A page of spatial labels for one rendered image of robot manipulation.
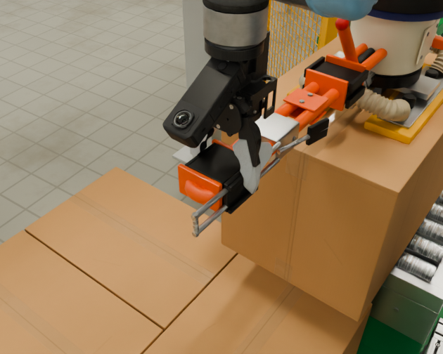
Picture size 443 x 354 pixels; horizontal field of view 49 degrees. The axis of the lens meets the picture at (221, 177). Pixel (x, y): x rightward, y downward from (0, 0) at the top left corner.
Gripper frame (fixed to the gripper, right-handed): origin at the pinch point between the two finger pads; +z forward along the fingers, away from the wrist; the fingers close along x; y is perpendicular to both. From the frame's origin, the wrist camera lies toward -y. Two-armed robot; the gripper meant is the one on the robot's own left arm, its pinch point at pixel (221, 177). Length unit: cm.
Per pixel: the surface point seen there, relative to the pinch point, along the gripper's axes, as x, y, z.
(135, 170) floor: 128, 93, 120
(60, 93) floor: 227, 121, 120
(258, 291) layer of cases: 9, 31, 66
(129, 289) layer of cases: 38, 10, 66
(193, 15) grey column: 107, 119, 38
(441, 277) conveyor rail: -29, 61, 60
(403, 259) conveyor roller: -18, 66, 65
